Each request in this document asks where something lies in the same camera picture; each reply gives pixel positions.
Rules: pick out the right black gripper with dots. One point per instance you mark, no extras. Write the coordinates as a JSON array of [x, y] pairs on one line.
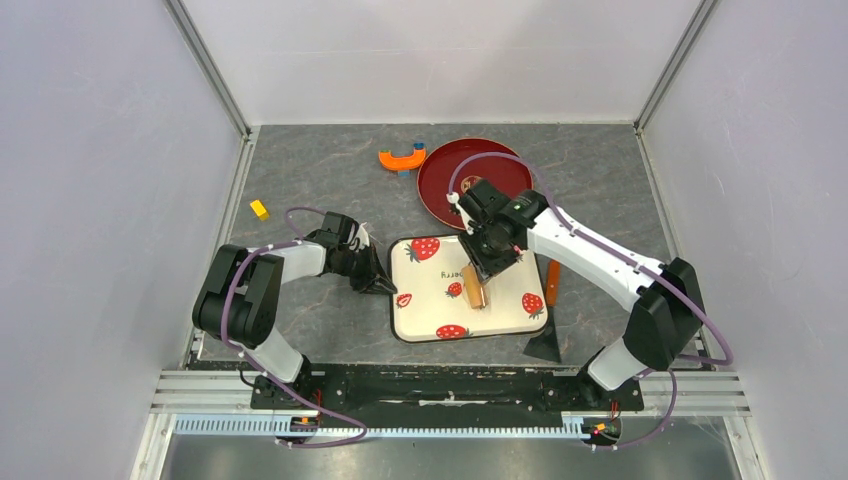
[[486, 268]]

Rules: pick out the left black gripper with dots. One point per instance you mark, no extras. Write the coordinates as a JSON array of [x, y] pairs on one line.
[[375, 279]]

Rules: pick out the strawberry pattern tray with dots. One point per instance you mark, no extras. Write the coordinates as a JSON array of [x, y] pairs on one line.
[[438, 299]]

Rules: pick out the wooden dough roller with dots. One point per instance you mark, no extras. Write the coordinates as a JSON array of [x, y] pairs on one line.
[[474, 287]]

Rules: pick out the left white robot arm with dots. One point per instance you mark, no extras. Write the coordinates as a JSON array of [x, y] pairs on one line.
[[237, 303]]

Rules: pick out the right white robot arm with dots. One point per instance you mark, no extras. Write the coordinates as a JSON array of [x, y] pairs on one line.
[[663, 299]]

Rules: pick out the red round plate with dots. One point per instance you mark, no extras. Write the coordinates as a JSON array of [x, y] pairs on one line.
[[507, 176]]

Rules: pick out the orange U-shaped toy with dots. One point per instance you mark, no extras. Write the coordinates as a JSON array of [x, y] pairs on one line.
[[403, 165]]

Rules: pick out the yellow block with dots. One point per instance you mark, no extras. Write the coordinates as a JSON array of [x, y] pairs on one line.
[[259, 210]]

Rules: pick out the orange handled scraper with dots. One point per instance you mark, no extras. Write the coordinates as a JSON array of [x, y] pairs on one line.
[[545, 345]]

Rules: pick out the white toothed cable strip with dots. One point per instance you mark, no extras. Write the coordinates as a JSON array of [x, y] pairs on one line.
[[285, 426]]

